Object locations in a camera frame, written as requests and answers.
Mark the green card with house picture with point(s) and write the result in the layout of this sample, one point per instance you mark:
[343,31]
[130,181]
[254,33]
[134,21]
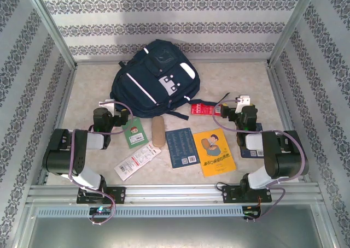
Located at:
[135,136]

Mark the red packet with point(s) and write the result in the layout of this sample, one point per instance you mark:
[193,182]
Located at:
[202,109]

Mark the navy blue backpack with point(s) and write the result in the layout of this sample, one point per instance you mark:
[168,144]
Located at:
[147,92]

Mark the dark blue book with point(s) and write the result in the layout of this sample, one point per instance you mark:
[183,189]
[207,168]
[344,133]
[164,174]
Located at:
[250,153]
[180,147]

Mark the tan oblong case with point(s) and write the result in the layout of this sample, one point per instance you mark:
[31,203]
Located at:
[158,132]

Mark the white packet with barcode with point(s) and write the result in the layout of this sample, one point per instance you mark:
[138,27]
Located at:
[136,160]

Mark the yellow picture book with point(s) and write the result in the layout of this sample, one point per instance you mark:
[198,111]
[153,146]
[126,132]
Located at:
[216,160]

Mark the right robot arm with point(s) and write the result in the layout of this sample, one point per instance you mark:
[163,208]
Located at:
[284,155]

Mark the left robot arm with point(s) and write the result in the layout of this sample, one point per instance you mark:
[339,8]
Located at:
[65,152]

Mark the small controller board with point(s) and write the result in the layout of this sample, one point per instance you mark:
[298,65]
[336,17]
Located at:
[250,212]
[101,210]

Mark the grey metal sheet panel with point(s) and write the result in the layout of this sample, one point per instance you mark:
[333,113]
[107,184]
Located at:
[175,234]

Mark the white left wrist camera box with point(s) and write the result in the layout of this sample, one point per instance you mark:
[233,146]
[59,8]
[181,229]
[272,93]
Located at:
[108,103]

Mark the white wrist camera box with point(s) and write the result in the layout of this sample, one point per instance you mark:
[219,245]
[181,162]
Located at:
[108,103]
[243,99]

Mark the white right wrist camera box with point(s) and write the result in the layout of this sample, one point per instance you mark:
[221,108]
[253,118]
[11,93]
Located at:
[243,99]

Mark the aluminium frame rail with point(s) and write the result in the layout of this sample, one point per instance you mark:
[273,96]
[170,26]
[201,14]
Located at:
[64,108]
[218,62]
[281,100]

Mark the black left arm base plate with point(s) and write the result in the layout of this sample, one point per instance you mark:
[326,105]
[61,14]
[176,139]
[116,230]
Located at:
[119,194]

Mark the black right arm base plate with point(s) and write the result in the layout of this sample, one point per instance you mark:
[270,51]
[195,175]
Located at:
[231,194]

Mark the aluminium mounting rail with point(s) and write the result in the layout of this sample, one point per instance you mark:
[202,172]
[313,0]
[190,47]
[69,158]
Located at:
[175,193]

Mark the aluminium corner post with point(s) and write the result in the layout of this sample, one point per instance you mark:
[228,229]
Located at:
[52,29]
[292,26]

